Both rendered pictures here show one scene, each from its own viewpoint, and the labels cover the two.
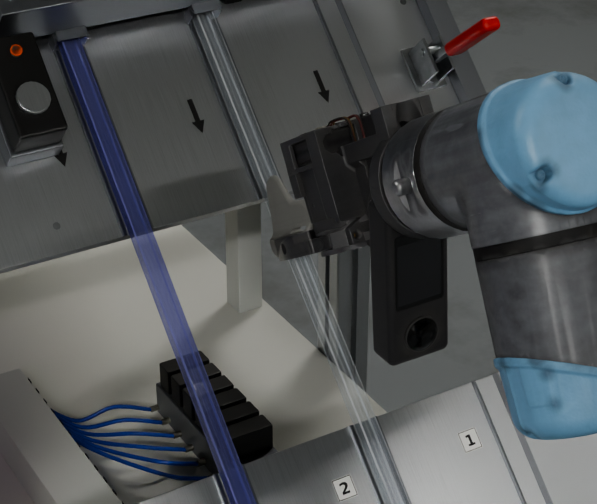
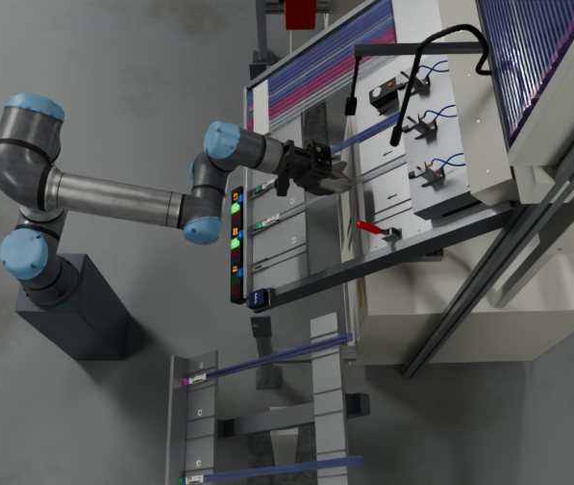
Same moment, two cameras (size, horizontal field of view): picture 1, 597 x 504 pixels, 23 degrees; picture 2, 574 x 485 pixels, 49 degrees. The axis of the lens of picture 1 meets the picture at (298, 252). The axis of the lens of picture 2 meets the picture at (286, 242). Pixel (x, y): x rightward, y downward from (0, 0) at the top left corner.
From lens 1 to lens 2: 1.55 m
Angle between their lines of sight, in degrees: 74
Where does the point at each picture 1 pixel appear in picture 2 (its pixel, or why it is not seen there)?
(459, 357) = not seen: outside the picture
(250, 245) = (501, 293)
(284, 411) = (420, 282)
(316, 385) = (431, 299)
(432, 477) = (288, 227)
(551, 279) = not seen: hidden behind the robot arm
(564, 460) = (283, 270)
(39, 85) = (379, 92)
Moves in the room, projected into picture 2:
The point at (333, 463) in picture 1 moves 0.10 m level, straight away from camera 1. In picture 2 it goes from (297, 197) to (332, 216)
